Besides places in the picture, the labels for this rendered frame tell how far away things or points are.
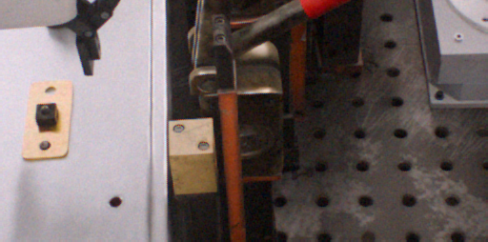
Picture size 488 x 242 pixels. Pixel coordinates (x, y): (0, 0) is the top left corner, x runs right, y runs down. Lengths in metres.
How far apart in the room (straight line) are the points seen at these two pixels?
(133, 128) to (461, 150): 0.50
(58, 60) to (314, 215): 0.38
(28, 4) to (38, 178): 0.16
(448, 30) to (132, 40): 0.44
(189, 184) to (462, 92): 0.54
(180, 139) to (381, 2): 0.67
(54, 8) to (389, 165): 0.57
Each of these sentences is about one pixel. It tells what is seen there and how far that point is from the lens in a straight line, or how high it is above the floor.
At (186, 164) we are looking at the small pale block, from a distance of 0.70.
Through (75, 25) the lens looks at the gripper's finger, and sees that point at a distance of 0.70.
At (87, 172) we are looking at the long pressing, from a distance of 0.77.
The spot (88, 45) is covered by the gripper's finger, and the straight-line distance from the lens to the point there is 0.73.
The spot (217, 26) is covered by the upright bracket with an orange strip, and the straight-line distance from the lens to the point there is 0.58.
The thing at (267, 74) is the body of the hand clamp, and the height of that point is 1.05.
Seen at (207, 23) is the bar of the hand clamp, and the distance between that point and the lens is 0.69.
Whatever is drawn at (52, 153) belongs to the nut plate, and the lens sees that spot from 0.78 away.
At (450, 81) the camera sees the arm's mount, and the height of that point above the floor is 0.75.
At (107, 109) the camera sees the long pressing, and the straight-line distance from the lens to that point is 0.81.
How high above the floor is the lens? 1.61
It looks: 50 degrees down
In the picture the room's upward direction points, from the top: 3 degrees counter-clockwise
